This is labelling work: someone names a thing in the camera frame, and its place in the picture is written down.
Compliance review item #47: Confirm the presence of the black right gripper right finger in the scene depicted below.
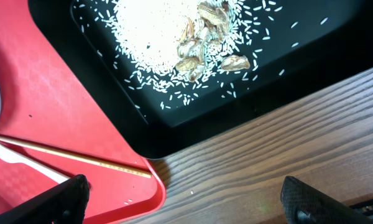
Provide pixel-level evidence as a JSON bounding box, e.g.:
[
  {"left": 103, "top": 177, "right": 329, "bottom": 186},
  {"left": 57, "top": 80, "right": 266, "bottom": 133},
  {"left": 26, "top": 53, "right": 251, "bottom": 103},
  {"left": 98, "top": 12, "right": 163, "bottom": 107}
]
[{"left": 280, "top": 176, "right": 373, "bottom": 224}]

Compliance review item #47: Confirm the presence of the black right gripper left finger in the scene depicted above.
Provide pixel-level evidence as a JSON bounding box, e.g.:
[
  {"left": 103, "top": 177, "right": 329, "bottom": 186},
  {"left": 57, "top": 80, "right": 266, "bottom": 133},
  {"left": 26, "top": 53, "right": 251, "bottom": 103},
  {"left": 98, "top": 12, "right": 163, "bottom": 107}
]
[{"left": 0, "top": 174, "right": 90, "bottom": 224}]

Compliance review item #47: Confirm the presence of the wooden chopstick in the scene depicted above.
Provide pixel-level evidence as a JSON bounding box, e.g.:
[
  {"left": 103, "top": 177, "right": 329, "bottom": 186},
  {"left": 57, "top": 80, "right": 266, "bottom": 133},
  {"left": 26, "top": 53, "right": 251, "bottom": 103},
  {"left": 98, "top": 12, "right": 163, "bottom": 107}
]
[{"left": 0, "top": 136, "right": 152, "bottom": 179}]

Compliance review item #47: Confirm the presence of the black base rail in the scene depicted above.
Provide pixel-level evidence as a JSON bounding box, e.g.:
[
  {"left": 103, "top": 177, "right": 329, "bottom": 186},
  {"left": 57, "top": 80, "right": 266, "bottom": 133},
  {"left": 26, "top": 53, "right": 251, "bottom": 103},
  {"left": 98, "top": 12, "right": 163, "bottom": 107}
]
[{"left": 349, "top": 198, "right": 373, "bottom": 224}]

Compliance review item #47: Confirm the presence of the rice food waste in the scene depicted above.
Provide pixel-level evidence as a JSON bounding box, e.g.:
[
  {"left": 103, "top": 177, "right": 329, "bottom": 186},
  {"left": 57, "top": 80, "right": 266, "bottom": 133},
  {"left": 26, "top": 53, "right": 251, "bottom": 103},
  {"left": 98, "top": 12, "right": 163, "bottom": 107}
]
[{"left": 70, "top": 0, "right": 334, "bottom": 112}]

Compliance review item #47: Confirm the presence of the black plastic tray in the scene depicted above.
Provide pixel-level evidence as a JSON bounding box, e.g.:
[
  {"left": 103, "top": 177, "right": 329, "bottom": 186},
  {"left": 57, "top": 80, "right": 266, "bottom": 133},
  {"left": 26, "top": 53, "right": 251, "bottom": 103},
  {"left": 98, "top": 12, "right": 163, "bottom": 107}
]
[{"left": 28, "top": 1, "right": 373, "bottom": 159}]

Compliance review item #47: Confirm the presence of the white plastic fork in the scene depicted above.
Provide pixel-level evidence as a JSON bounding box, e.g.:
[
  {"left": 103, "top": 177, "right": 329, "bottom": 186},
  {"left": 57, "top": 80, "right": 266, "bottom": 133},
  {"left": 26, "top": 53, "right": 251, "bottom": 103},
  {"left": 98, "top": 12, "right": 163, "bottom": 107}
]
[{"left": 0, "top": 144, "right": 69, "bottom": 184}]

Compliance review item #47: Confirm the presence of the red plastic tray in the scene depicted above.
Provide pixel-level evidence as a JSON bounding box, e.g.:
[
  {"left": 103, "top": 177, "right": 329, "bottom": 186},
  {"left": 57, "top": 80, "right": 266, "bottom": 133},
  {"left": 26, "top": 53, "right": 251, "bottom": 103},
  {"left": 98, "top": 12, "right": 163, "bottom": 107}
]
[{"left": 0, "top": 1, "right": 166, "bottom": 223}]

